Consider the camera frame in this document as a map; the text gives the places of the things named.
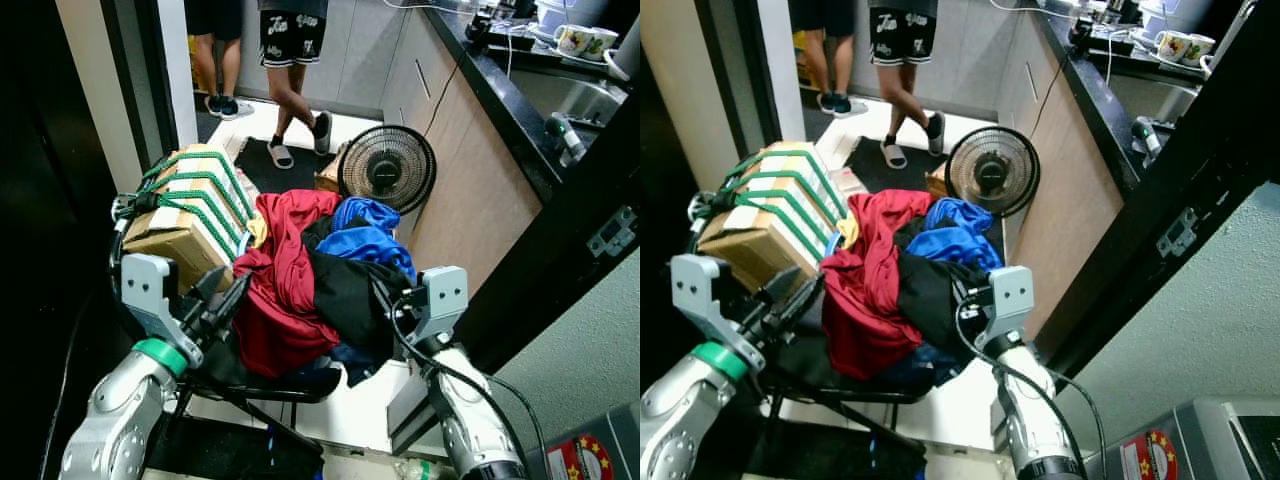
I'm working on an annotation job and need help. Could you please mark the grey washing machine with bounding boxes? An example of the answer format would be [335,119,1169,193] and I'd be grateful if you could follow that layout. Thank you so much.
[1085,398,1280,480]
[545,400,641,480]

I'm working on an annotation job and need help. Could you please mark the red garment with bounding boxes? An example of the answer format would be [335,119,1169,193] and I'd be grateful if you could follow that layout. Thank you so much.
[232,188,343,379]
[820,188,936,381]

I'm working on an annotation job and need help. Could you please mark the black garment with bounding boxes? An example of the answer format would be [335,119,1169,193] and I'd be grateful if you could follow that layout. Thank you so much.
[303,215,413,363]
[893,215,991,351]

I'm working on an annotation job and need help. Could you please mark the brown cardboard box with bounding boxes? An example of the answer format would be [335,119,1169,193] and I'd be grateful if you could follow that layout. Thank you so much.
[690,140,851,293]
[120,143,259,293]

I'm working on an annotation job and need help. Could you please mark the dark navy garment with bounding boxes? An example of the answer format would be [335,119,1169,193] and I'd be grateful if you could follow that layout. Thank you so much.
[895,345,979,388]
[325,345,389,388]

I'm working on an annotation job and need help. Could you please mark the blue garment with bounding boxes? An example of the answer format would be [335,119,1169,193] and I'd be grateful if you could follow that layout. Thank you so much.
[905,197,1004,273]
[330,196,417,283]

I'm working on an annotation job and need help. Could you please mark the black chair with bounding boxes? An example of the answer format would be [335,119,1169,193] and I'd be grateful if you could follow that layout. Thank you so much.
[150,340,346,456]
[745,345,961,453]

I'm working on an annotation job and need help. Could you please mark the black floor mat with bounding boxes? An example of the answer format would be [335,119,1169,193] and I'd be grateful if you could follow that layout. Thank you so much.
[235,137,346,196]
[845,137,951,196]

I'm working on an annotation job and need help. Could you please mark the beige kitchen cabinet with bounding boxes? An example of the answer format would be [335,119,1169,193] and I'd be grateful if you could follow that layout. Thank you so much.
[380,10,546,293]
[1003,10,1127,333]

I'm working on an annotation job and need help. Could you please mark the black round floor fan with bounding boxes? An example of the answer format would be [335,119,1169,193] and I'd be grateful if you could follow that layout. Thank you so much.
[944,125,1042,218]
[337,124,438,216]

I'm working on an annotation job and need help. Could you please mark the black framed grey door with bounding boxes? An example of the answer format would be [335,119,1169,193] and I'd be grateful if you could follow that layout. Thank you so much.
[455,90,641,451]
[1035,0,1280,461]

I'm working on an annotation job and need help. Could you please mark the metal door latch plate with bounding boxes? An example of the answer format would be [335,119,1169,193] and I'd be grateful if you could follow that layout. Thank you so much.
[588,205,638,259]
[1157,207,1201,259]

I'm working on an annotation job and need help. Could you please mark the white door jamb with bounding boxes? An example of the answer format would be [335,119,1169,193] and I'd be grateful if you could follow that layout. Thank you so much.
[157,0,199,151]
[757,0,807,141]

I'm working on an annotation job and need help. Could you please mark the sink faucet head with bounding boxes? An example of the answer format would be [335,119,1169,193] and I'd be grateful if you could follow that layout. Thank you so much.
[1132,115,1167,167]
[545,112,591,167]

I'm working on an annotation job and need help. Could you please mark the person in printed black shorts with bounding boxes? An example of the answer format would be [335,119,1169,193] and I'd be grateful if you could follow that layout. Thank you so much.
[868,0,946,171]
[258,0,334,171]

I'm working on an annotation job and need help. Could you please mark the person in plain black shorts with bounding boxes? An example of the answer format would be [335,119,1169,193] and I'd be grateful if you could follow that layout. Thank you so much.
[185,0,256,121]
[798,0,871,119]

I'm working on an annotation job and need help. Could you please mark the steel kitchen sink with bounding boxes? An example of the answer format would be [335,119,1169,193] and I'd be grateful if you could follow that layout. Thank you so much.
[510,65,628,131]
[1105,70,1203,128]

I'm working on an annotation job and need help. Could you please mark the white kitchen appliance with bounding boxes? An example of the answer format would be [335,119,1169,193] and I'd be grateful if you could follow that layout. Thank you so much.
[1140,0,1193,39]
[535,0,603,34]

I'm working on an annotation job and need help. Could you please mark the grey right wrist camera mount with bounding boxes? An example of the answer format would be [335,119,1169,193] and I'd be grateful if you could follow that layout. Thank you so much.
[415,266,469,346]
[985,266,1036,351]

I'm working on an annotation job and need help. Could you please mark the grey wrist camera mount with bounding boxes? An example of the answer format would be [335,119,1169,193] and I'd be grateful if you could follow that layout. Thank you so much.
[670,254,767,373]
[415,266,469,346]
[985,266,1036,351]
[120,253,208,369]

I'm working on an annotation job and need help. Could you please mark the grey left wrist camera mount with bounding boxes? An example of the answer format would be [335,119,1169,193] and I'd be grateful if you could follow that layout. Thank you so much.
[670,254,767,373]
[120,253,208,369]

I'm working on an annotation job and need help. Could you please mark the green elastic strap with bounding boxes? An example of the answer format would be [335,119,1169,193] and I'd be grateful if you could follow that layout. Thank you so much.
[688,148,849,261]
[113,150,257,263]

